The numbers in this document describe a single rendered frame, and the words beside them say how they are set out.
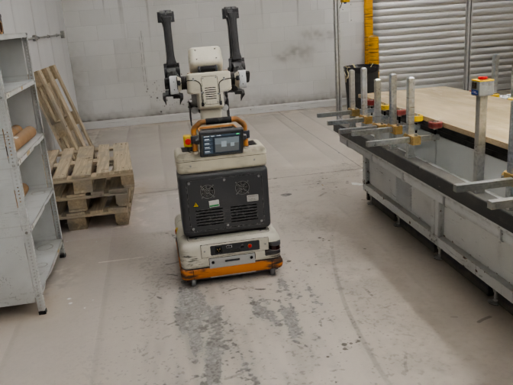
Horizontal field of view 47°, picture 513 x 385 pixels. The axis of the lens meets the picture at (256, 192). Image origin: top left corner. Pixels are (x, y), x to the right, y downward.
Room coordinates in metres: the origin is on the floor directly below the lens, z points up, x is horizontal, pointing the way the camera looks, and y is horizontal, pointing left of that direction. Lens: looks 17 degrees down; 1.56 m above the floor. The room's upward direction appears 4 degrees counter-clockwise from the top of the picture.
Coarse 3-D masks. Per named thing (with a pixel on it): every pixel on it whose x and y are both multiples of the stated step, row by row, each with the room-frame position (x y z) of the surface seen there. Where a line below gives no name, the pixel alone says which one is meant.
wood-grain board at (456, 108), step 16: (368, 96) 4.51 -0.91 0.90; (384, 96) 4.45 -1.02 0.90; (400, 96) 4.40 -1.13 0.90; (416, 96) 4.34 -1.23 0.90; (432, 96) 4.29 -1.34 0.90; (448, 96) 4.23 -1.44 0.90; (464, 96) 4.18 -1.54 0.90; (416, 112) 3.67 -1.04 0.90; (432, 112) 3.63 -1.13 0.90; (448, 112) 3.59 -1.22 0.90; (464, 112) 3.55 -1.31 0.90; (496, 112) 3.48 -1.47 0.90; (448, 128) 3.23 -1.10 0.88; (464, 128) 3.08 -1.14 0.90; (496, 128) 3.03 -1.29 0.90; (496, 144) 2.76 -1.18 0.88
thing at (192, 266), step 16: (176, 224) 3.69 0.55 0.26; (176, 240) 3.60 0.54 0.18; (192, 240) 3.32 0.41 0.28; (208, 240) 3.30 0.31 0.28; (224, 240) 3.30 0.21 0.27; (272, 240) 3.32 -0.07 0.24; (192, 256) 3.24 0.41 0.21; (224, 256) 3.27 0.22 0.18; (240, 256) 3.29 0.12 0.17; (256, 256) 3.30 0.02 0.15; (272, 256) 3.32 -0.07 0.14; (192, 272) 3.24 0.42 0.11; (208, 272) 3.25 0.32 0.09; (224, 272) 3.27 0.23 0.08; (240, 272) 3.29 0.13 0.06
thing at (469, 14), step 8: (472, 0) 4.78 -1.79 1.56; (472, 8) 4.78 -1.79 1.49; (472, 16) 4.78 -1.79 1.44; (472, 24) 4.78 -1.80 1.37; (472, 32) 4.78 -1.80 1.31; (464, 56) 4.81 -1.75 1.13; (464, 64) 4.81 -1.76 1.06; (464, 72) 4.80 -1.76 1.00; (464, 80) 4.80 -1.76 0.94; (464, 88) 4.80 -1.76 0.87
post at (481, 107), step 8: (480, 96) 2.57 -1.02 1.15; (480, 104) 2.57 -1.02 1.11; (480, 112) 2.57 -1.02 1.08; (480, 120) 2.57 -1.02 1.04; (480, 128) 2.57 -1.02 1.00; (480, 136) 2.57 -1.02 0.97; (480, 144) 2.57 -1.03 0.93; (480, 152) 2.57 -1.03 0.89; (480, 160) 2.57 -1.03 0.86; (480, 168) 2.57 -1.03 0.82; (480, 176) 2.57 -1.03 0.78; (480, 192) 2.57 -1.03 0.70
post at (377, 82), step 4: (376, 80) 3.80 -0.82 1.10; (380, 80) 3.80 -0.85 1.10; (376, 84) 3.80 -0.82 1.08; (380, 84) 3.80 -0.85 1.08; (376, 88) 3.80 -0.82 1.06; (380, 88) 3.80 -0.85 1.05; (376, 92) 3.80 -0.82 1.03; (380, 92) 3.80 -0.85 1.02; (376, 96) 3.80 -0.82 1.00; (380, 96) 3.80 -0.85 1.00; (376, 100) 3.80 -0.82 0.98; (380, 100) 3.80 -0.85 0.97; (376, 104) 3.80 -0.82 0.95; (380, 104) 3.80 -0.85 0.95; (376, 108) 3.80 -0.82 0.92; (380, 108) 3.80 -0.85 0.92; (376, 112) 3.80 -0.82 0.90; (380, 112) 3.80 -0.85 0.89; (376, 116) 3.80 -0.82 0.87; (380, 116) 3.80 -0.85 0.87; (376, 120) 3.80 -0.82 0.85; (380, 120) 3.80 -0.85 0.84; (376, 136) 3.80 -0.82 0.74; (380, 136) 3.80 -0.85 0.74
